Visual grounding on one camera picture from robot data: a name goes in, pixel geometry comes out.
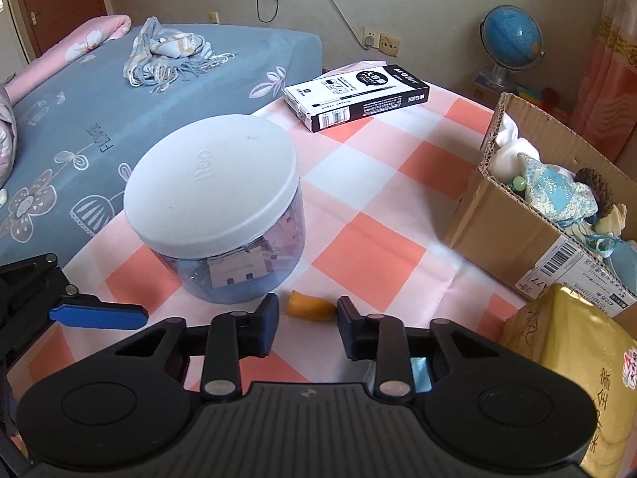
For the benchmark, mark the pink checkered tablecloth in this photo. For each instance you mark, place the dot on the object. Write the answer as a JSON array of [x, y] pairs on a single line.
[[378, 199]]

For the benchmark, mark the blue globe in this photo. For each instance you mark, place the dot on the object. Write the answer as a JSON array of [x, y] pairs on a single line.
[[512, 35]]

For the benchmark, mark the gold tissue pack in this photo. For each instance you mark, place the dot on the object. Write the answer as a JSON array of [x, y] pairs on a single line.
[[562, 338]]

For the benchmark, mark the cardboard box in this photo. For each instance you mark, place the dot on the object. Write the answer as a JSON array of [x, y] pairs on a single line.
[[497, 219]]

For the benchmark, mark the wall power outlet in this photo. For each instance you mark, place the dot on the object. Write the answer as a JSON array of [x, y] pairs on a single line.
[[389, 44], [371, 39]]

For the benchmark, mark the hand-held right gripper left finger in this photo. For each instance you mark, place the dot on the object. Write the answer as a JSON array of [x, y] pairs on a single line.
[[267, 323]]

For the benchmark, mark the blue plaid fringed scarf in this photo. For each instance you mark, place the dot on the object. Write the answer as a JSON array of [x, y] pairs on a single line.
[[164, 45]]

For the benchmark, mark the pink curtain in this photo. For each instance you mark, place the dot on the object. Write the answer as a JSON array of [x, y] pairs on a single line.
[[612, 84]]

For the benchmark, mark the clear jar with white lid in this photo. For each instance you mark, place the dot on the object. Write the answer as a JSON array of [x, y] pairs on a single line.
[[209, 184]]

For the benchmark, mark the bed with blue floral sheet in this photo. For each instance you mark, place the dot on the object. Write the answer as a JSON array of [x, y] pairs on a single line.
[[149, 94]]

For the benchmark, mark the blue embroidered sachet with tassel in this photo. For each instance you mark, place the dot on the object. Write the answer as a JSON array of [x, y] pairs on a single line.
[[557, 189]]

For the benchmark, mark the small wall socket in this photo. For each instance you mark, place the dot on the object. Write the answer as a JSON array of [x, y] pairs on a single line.
[[213, 17]]

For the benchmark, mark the blue face mask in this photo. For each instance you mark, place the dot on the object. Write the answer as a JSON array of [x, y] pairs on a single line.
[[624, 259]]

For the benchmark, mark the white tissue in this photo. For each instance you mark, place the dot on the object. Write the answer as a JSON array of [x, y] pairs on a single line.
[[507, 154]]

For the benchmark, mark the orange balloon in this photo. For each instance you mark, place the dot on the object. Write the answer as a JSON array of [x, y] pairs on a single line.
[[308, 306]]

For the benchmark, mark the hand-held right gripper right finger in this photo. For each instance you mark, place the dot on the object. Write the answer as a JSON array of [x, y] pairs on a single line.
[[349, 331]]

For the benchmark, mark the black and white pen box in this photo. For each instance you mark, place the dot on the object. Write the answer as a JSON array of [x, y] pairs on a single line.
[[358, 89]]

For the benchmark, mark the pink floral pillow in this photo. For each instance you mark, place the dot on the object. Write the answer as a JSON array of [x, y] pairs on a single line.
[[74, 50]]

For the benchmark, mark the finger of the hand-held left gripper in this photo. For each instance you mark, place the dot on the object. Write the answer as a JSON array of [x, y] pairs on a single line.
[[99, 316]]

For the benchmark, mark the pink quilt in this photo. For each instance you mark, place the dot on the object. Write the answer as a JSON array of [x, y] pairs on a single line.
[[6, 134]]

